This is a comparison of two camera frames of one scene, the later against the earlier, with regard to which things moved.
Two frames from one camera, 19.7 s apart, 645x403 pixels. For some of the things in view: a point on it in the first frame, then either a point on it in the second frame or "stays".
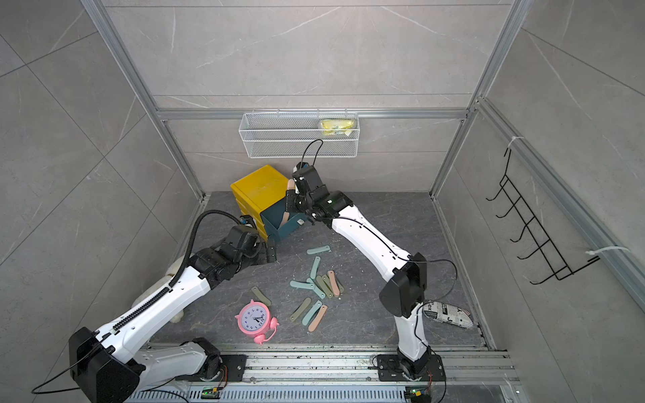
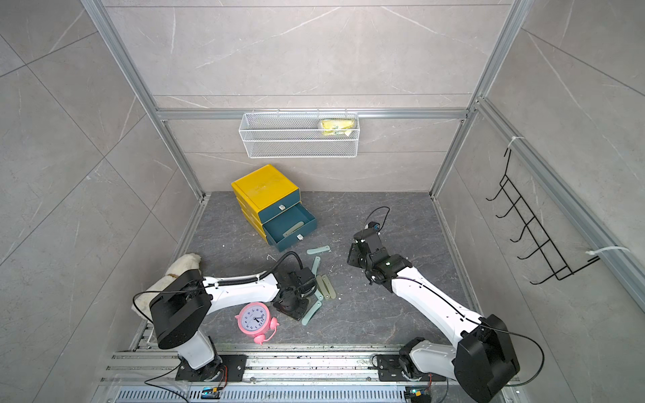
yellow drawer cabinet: [259, 191] stays
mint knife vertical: [315, 267] stays
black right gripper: [292, 199] → [353, 255]
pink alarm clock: [254, 320] stays
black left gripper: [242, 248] → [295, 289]
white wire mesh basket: [302, 134] stays
